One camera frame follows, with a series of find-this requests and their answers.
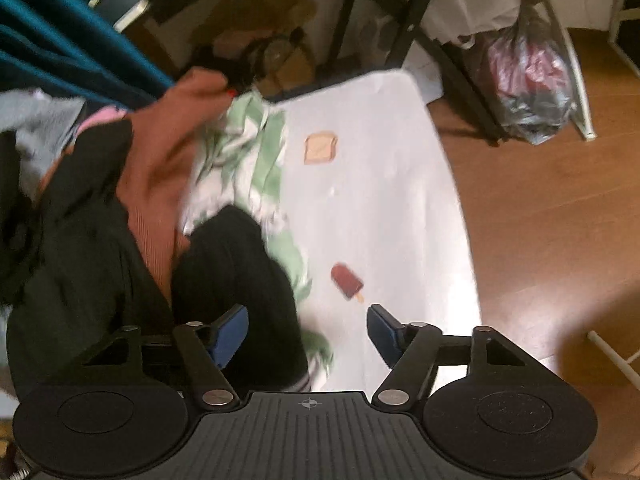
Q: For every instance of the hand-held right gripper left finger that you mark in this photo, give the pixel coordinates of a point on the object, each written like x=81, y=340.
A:
x=231, y=332

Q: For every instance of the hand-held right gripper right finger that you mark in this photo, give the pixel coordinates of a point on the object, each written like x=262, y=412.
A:
x=384, y=334

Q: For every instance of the green patterned pants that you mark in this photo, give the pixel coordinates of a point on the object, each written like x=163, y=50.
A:
x=265, y=160

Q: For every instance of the plastic bag of clothes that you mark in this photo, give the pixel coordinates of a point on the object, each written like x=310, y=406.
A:
x=530, y=75

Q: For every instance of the black knit garment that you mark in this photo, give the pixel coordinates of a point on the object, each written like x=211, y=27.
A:
x=235, y=270

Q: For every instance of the white printed cloth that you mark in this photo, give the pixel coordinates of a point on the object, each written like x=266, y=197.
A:
x=380, y=185

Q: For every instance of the rust brown garment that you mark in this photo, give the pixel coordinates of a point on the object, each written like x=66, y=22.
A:
x=160, y=160

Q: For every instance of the white metal rod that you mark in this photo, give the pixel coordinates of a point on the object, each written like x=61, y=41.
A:
x=612, y=355

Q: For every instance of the pink cloth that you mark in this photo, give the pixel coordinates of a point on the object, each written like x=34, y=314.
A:
x=102, y=116

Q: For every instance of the grey white cloth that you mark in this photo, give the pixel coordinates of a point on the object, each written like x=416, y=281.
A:
x=40, y=130

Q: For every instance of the white metal rack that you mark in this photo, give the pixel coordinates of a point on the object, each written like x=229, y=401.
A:
x=575, y=85

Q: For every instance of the cardboard box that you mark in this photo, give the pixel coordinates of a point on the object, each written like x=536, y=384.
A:
x=280, y=15

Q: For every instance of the teal curtain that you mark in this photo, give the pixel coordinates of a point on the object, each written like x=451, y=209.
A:
x=50, y=35

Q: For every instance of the black metal table frame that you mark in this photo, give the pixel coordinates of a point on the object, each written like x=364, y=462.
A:
x=417, y=5

